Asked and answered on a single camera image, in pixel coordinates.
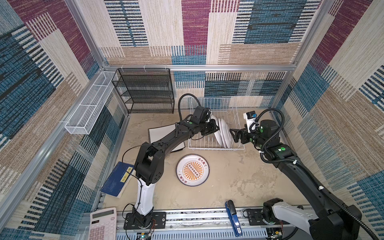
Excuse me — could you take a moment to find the blue book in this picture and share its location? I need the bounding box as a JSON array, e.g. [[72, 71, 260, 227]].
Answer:
[[101, 162, 134, 198]]

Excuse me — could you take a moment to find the black mesh shelf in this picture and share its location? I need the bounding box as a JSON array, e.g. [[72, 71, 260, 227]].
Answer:
[[112, 68, 175, 114]]

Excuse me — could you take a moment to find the black corrugated right cable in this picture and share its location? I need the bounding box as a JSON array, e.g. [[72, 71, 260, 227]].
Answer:
[[254, 107, 381, 240]]

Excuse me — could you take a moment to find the white round plate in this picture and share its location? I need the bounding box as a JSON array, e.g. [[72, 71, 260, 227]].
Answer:
[[211, 115, 224, 147], [218, 118, 228, 149], [222, 119, 233, 149], [176, 154, 210, 187]]

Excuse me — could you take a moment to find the aluminium mounting rail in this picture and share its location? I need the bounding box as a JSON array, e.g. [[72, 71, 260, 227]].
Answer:
[[76, 207, 311, 240]]

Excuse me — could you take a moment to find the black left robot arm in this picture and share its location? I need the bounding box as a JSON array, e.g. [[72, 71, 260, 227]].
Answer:
[[132, 106, 219, 227]]

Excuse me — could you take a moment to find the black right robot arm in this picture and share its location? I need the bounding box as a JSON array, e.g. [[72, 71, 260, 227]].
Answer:
[[230, 120, 363, 240]]

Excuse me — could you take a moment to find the blue stapler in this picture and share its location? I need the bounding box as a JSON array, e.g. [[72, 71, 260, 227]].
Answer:
[[225, 200, 243, 237]]

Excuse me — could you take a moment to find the pink calculator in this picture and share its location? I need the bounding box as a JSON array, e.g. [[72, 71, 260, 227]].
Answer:
[[88, 208, 117, 240]]

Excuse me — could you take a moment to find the white wire dish rack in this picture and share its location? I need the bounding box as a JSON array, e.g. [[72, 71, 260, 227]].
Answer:
[[189, 97, 245, 151]]

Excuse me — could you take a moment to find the white mesh wall basket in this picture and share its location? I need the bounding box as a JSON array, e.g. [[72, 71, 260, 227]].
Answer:
[[65, 72, 115, 135]]

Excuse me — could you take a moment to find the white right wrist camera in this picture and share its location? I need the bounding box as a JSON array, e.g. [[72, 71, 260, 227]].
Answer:
[[244, 111, 259, 133]]

